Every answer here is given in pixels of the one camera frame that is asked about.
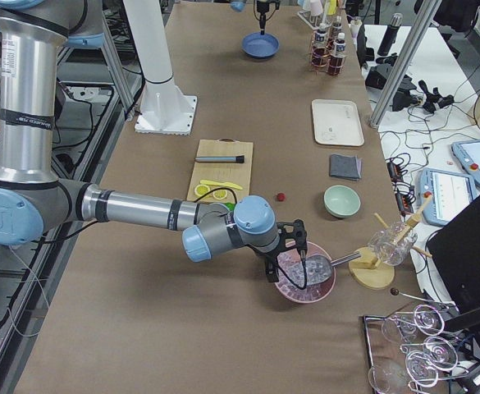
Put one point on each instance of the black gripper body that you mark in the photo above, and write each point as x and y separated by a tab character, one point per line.
270	269
262	11

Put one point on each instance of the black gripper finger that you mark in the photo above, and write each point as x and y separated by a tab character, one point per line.
271	271
262	21

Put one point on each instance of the blue round plate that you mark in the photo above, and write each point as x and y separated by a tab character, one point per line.
260	46

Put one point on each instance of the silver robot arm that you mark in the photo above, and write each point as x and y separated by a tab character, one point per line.
239	6
34	199

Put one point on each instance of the pink bowl with ice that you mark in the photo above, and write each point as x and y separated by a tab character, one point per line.
290	263

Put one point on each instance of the metal ice scoop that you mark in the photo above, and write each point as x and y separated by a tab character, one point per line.
318	269

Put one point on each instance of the pink cup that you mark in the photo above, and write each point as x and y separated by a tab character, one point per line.
315	7

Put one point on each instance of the dark drink bottle middle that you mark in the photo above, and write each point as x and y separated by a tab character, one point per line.
320	40

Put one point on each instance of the dark drink bottle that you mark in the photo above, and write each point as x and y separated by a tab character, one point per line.
320	40
338	55
336	27

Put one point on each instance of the dark drink bottle far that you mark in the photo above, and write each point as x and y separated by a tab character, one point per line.
336	27

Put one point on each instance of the lemon half slice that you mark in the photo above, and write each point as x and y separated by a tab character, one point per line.
219	193
201	190

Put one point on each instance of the dark drink bottle near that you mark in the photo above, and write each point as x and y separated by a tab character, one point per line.
338	55

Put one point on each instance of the mint green bowl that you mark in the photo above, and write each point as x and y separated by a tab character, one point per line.
341	201

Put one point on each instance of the wooden mug tree stand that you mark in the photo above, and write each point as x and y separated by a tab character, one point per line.
371	272

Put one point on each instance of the yellow plastic knife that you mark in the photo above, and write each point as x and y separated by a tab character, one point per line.
221	184

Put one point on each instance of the steel muddler black tip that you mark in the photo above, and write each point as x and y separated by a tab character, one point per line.
220	159

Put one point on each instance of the grey folded cloth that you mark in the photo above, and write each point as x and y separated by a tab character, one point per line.
345	167

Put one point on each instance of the glass mug on stand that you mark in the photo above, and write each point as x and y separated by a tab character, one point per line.
391	245

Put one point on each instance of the cream rabbit tray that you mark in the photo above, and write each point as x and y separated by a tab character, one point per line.
336	122

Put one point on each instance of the black device stand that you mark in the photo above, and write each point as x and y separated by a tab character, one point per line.
379	68

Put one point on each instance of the black thermos bottle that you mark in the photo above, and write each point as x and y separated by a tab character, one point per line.
390	34

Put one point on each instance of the wine glass rack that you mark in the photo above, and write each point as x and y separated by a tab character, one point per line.
424	348

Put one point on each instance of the teach pendant tablet near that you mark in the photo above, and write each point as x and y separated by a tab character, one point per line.
449	192

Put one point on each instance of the black laptop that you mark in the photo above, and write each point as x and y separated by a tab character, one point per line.
455	251

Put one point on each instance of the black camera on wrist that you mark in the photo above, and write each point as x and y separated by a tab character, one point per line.
292	235

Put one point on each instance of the copper wire bottle rack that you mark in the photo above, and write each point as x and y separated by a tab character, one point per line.
322	64

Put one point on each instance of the aluminium frame post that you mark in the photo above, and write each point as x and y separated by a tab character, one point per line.
414	38

